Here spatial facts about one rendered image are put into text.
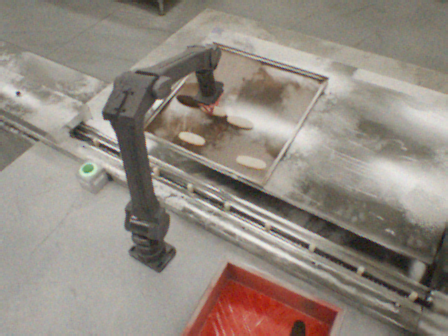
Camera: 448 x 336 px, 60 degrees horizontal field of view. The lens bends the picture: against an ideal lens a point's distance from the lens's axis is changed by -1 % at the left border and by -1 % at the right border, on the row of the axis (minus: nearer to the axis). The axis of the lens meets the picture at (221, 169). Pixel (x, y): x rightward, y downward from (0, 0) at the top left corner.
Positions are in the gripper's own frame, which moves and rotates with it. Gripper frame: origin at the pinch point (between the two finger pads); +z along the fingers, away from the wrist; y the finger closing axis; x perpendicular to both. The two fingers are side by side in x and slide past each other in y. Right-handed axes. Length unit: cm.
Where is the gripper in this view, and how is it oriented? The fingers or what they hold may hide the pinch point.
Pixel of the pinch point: (212, 108)
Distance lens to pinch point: 139.7
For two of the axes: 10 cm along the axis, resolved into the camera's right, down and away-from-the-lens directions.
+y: -4.8, 7.8, -4.1
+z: 1.4, 5.3, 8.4
